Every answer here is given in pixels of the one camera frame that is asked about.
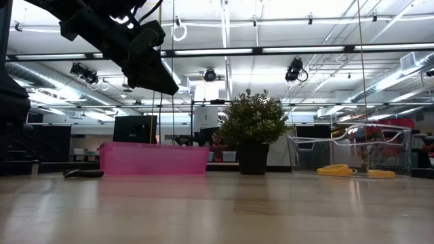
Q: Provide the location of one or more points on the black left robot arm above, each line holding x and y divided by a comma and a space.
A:
68, 10

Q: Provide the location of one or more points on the pink plastic bin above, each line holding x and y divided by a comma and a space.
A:
152, 159

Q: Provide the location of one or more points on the clear plastic bin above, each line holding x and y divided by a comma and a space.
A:
339, 149

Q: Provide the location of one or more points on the black overhead light bar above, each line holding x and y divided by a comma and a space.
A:
257, 51

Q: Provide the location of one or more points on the white storage box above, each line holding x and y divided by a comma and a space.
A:
229, 156

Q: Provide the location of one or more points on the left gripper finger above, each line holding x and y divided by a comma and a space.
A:
159, 78
135, 57

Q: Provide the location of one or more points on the person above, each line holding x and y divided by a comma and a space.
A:
217, 148

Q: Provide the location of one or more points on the black ceiling camera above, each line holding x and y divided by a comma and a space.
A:
210, 75
84, 74
293, 72

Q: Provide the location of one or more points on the potted artificial green plant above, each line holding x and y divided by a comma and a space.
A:
252, 118

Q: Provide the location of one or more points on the black background monitor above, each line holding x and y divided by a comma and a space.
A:
312, 133
134, 128

